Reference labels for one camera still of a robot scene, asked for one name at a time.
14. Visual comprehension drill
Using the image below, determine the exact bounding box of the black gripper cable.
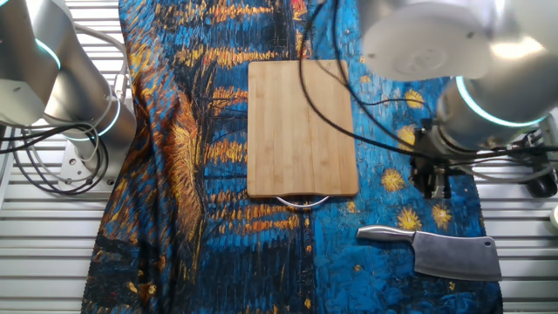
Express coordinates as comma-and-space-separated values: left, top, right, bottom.
297, 0, 558, 184

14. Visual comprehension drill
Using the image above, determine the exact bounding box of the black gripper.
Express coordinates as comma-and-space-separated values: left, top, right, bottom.
409, 126, 454, 200

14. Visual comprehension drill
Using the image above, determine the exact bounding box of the black computer mouse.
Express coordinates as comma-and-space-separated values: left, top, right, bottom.
527, 172, 558, 199

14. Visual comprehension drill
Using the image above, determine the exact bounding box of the steel cleaver knife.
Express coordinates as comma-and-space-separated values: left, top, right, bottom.
356, 224, 503, 283

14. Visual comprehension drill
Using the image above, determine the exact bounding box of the bamboo cutting board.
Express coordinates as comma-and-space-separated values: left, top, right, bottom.
246, 59, 360, 209

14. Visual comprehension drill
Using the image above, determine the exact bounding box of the metal camera stand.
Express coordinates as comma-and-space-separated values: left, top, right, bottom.
518, 126, 558, 175

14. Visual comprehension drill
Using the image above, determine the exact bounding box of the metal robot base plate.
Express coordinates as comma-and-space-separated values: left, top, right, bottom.
58, 138, 117, 191

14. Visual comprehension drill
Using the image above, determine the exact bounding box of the white base cable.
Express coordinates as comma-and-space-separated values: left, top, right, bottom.
16, 21, 128, 185

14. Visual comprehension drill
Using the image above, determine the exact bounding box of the black base cable bundle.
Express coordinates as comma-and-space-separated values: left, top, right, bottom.
0, 124, 110, 195

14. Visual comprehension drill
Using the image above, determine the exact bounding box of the blue starry painting tablecloth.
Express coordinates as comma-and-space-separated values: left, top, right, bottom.
80, 0, 505, 314

